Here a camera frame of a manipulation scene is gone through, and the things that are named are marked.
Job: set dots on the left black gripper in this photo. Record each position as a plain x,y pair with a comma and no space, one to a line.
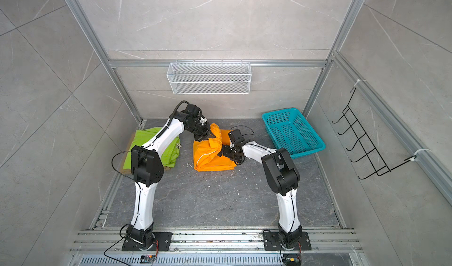
208,133

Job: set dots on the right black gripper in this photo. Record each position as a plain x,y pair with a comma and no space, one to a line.
226,148

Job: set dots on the orange shorts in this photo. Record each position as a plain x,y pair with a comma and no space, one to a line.
206,154

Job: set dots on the teal plastic basket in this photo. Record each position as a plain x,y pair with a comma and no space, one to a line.
290,130

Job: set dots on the khaki tan shorts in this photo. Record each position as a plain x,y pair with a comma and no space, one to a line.
125,171

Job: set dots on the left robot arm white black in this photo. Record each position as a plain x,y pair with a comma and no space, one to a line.
147,170

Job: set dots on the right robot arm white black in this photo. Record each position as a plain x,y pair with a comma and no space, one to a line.
283,179

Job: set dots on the yellow black connector right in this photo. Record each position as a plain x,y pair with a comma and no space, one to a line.
291,260

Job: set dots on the small green circuit board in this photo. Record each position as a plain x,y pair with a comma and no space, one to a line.
148,259

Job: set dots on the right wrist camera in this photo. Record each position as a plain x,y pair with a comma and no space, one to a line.
236,138

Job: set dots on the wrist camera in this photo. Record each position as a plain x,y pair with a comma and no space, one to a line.
236,138
193,111

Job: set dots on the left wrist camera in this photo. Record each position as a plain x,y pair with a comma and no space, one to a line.
193,111

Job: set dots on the white wire mesh basket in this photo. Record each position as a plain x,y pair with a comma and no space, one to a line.
192,78

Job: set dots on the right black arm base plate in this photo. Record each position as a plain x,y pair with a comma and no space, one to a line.
298,240

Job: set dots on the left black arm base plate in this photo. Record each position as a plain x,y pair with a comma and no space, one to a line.
160,240

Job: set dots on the black wire hook rack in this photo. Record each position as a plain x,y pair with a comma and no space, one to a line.
369,151

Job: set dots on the aluminium frame rail front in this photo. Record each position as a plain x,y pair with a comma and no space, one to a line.
193,241

